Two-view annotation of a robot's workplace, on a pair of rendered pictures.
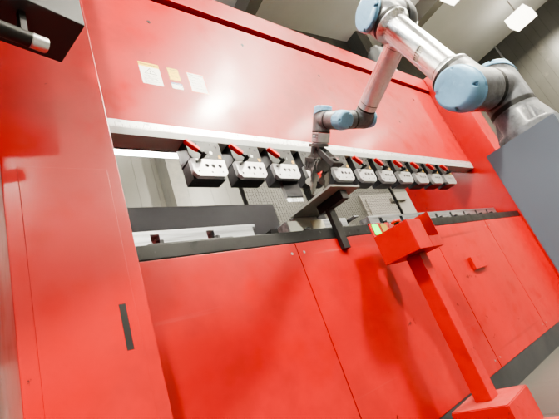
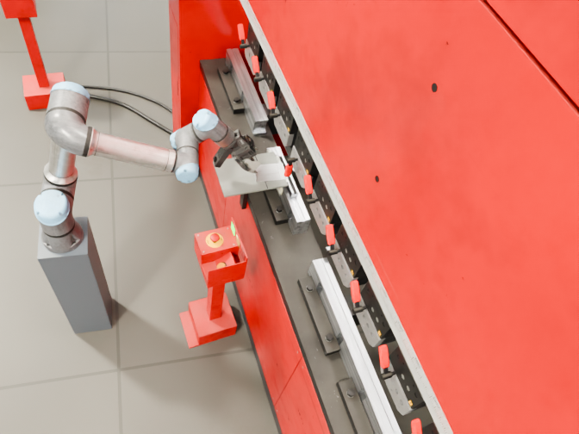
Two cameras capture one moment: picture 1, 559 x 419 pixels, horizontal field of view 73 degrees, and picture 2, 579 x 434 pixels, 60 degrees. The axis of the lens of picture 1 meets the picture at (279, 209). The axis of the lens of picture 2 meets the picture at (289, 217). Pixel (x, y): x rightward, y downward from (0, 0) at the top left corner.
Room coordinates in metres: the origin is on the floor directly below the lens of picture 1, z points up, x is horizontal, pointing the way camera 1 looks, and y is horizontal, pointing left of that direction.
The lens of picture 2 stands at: (1.95, -1.39, 2.57)
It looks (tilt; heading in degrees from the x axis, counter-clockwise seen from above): 54 degrees down; 101
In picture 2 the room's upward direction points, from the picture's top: 16 degrees clockwise
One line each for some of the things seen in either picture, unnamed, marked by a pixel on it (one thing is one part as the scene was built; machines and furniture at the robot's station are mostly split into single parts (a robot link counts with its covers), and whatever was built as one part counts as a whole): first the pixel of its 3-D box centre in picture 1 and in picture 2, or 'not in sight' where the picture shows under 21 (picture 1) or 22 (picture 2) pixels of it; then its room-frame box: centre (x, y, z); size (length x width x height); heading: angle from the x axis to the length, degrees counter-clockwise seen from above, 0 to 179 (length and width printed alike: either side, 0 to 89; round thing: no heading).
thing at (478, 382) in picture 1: (448, 322); (215, 290); (1.52, -0.44, 0.39); 0.06 x 0.06 x 0.54; 47
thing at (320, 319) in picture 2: not in sight; (318, 314); (1.99, -0.56, 0.89); 0.30 x 0.05 x 0.03; 134
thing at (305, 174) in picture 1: (309, 170); (311, 158); (1.73, -0.21, 1.26); 0.15 x 0.09 x 0.17; 134
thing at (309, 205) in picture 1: (324, 201); (250, 173); (1.50, -0.19, 1.00); 0.26 x 0.18 x 0.01; 44
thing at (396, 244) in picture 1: (405, 234); (220, 252); (1.52, -0.44, 0.75); 0.20 x 0.16 x 0.18; 137
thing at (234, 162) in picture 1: (244, 166); (276, 82); (1.45, 0.08, 1.26); 0.15 x 0.09 x 0.17; 134
